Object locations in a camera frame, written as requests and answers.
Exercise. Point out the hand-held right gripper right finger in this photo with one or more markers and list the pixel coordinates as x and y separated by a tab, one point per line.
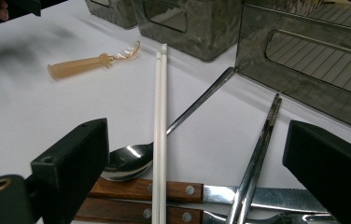
332	168

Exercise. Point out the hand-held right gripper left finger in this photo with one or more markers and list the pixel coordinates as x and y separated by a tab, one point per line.
71	161

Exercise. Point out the metal spoon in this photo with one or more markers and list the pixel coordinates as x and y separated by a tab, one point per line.
127	161

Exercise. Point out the smoky clear plastic bin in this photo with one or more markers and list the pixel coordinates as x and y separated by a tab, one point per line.
254	56
114	15
207	40

